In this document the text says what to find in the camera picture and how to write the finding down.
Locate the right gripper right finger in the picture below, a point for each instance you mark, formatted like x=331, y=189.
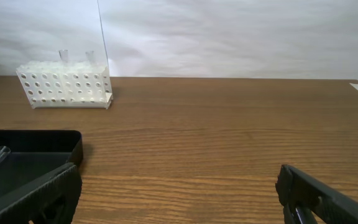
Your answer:
x=303, y=189

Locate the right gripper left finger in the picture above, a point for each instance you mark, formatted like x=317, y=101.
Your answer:
x=26, y=202

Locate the white test tube rack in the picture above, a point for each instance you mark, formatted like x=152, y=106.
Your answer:
x=70, y=90

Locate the black tray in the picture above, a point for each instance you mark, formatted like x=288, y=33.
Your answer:
x=36, y=141

